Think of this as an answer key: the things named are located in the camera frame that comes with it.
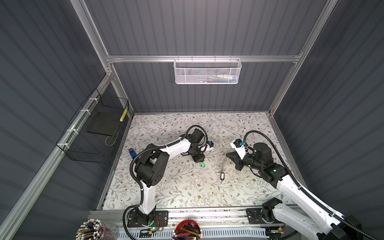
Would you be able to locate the black corrugated cable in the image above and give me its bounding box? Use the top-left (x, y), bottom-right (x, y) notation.
top-left (122, 124), bottom-right (209, 240)
top-left (243, 129), bottom-right (379, 240)

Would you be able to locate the white mesh wall basket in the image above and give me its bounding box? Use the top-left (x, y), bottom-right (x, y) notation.
top-left (173, 57), bottom-right (242, 85)

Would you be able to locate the right black corrugated cable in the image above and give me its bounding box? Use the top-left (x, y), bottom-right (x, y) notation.
top-left (243, 129), bottom-right (379, 240)

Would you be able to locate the grey strap metal keyring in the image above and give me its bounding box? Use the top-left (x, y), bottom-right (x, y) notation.
top-left (220, 159), bottom-right (228, 173)

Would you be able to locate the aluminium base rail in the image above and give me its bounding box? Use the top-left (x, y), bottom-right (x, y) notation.
top-left (88, 206), bottom-right (289, 238)

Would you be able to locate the clear pencil jar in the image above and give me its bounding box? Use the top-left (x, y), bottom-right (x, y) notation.
top-left (75, 219), bottom-right (119, 240)

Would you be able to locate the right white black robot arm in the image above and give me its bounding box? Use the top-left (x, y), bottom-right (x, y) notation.
top-left (226, 139), bottom-right (363, 240)

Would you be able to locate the black wire wall basket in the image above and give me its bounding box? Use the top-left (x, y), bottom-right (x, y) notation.
top-left (57, 91), bottom-right (130, 164)

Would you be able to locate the left black corrugated cable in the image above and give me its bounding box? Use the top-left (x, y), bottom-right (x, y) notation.
top-left (122, 124), bottom-right (209, 240)

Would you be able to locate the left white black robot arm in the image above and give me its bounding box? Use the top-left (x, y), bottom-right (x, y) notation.
top-left (128, 125), bottom-right (214, 227)

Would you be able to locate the yellow marker pen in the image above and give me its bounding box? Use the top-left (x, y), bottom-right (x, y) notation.
top-left (120, 108), bottom-right (128, 122)

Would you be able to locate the blue usb stick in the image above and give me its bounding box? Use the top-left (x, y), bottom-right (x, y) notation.
top-left (129, 148), bottom-right (137, 158)

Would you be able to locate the red pencil cup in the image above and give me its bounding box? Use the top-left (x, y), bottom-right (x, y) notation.
top-left (172, 219), bottom-right (203, 240)

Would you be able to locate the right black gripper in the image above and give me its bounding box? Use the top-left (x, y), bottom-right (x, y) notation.
top-left (225, 150), bottom-right (262, 172)

